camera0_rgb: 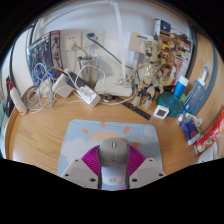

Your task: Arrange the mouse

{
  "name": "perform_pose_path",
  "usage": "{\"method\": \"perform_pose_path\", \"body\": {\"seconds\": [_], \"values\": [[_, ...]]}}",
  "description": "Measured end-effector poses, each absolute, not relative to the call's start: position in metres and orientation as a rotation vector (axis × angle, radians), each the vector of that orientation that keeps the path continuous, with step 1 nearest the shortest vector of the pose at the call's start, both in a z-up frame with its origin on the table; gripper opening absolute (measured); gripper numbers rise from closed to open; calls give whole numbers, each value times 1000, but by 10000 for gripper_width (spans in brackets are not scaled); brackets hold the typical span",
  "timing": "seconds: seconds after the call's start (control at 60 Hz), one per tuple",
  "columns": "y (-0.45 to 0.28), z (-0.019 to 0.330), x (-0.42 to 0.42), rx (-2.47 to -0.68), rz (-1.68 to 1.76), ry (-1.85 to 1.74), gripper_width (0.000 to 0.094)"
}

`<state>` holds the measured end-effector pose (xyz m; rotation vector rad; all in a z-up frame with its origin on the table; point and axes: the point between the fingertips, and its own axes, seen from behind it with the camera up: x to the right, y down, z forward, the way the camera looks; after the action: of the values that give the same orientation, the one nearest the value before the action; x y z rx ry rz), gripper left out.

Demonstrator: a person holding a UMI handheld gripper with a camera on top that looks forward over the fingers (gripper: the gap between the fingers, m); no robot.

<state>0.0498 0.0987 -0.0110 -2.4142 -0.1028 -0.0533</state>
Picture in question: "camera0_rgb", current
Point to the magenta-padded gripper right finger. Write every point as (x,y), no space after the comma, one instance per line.
(148,171)

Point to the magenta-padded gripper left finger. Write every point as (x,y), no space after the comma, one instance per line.
(78,171)

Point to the grey computer mouse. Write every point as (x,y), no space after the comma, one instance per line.
(113,156)

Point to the light blue printed mouse pad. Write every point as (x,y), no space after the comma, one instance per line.
(80,140)

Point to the blue snack packet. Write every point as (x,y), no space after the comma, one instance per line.
(190,129)

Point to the small white cube clock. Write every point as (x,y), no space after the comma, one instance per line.
(160,112)

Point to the black ruler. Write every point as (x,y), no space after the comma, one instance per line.
(133,108)

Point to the teal round container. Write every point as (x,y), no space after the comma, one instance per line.
(171,105)

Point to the red chips can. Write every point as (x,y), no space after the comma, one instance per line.
(211,133)

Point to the white power strip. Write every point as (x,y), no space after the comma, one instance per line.
(89,96)

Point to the white grey charger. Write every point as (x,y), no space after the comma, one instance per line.
(63,85)

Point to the blue spray bottle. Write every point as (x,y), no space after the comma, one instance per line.
(196,96)

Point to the blue white-capped tube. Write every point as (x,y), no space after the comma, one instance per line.
(180,88)

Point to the white desk lamp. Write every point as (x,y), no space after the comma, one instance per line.
(113,87)

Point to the white red-capped lotion bottle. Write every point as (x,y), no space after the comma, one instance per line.
(18,100)

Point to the tan robot figure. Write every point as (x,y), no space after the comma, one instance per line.
(151,73)

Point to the clear drinking glass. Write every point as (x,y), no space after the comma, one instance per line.
(88,68)

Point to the white box blue label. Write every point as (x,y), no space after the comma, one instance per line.
(138,41)

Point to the colourful printed box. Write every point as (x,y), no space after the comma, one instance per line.
(181,40)

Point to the white wall outlet plate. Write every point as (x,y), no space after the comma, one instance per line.
(72,41)
(96,41)

